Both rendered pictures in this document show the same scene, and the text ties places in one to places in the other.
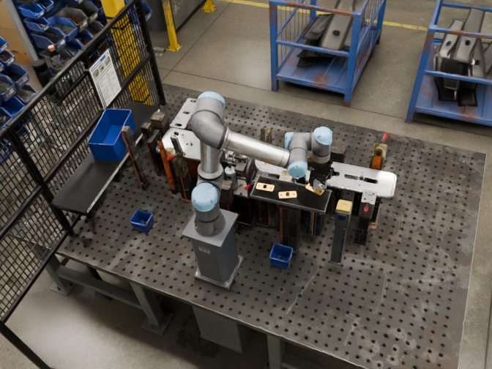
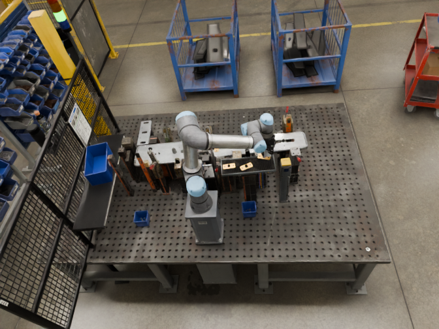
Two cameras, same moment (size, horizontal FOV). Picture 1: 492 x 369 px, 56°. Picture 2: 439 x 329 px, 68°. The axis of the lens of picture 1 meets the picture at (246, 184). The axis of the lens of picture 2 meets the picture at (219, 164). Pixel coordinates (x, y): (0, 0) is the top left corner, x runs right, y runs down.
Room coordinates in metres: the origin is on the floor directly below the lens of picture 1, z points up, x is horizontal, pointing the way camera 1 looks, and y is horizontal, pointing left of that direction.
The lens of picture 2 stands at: (0.16, 0.37, 2.91)
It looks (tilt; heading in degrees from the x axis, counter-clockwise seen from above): 50 degrees down; 343
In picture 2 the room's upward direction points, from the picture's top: 11 degrees counter-clockwise
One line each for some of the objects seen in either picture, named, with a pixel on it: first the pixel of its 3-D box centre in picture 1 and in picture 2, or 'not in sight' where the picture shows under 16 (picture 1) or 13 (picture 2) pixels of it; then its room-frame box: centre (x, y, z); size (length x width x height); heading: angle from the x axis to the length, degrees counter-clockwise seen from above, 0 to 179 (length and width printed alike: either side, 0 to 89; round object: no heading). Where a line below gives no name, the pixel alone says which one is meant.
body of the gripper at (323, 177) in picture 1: (321, 168); (268, 141); (1.39, -0.34, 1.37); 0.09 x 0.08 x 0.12; 46
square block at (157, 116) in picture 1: (163, 137); (133, 154); (2.25, 0.50, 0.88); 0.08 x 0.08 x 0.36; 67
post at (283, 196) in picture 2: (340, 234); (284, 181); (1.34, -0.45, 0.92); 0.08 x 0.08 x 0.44; 67
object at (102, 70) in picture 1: (105, 79); (80, 125); (2.33, 0.77, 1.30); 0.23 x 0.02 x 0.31; 157
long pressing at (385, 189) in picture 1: (270, 159); (219, 147); (1.84, -0.15, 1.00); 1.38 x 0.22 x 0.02; 67
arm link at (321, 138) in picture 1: (321, 141); (266, 123); (1.40, -0.33, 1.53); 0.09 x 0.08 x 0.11; 80
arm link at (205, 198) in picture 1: (206, 200); (196, 188); (1.36, 0.19, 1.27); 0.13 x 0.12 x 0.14; 170
